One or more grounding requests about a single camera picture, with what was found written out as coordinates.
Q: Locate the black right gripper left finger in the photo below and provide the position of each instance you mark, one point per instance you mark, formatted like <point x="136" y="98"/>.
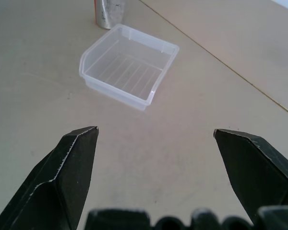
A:
<point x="62" y="172"/>

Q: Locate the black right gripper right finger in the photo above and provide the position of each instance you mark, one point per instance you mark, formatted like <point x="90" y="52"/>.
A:
<point x="254" y="167"/>

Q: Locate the silver metal can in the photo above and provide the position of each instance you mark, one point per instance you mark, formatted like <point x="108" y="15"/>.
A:
<point x="109" y="13"/>

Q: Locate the clear plastic bin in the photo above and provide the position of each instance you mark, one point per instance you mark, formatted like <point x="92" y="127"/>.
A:
<point x="129" y="64"/>

